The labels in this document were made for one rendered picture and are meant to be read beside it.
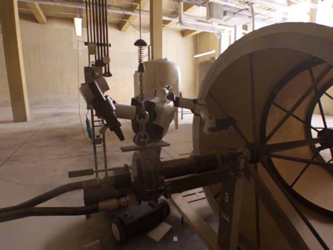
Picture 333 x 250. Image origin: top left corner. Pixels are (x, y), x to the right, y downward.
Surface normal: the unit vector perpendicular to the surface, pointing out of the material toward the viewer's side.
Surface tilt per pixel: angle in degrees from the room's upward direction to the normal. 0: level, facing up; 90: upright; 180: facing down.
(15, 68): 90
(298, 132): 77
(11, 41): 90
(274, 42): 90
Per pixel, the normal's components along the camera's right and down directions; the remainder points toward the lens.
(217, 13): 0.40, 0.18
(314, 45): -0.92, 0.07
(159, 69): 0.11, 0.19
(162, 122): 0.44, 0.37
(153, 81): -0.21, 0.19
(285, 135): 0.39, -0.09
